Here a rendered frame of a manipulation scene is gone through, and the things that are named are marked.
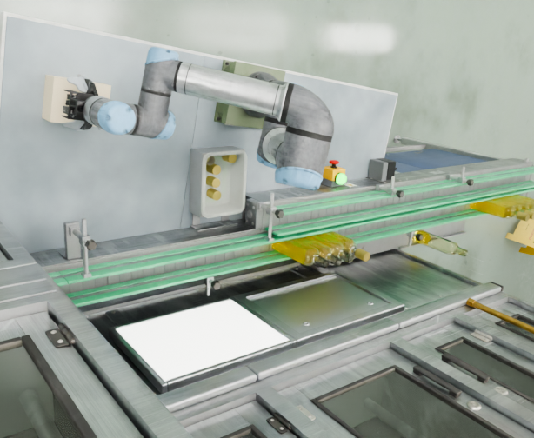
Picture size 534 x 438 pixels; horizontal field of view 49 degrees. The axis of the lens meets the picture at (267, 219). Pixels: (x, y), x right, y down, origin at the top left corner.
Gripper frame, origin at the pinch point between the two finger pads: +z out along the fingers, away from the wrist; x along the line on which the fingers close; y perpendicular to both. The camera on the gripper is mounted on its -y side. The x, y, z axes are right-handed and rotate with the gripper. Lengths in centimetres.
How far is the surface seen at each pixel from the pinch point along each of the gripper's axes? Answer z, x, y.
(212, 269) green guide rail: -13, 48, -45
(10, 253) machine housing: -36, 32, 24
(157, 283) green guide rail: -14, 51, -25
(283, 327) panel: -43, 55, -53
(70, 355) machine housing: -80, 34, 26
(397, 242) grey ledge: -6, 43, -143
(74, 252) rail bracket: -5.7, 42.5, -1.1
